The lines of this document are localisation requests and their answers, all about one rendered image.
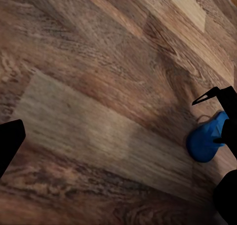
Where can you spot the sandal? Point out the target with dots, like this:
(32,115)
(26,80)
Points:
(200,141)

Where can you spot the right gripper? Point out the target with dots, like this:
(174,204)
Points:
(228,99)

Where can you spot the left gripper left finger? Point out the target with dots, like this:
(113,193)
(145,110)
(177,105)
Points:
(12,134)

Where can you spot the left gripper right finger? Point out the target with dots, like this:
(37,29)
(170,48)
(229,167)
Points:
(229,135)

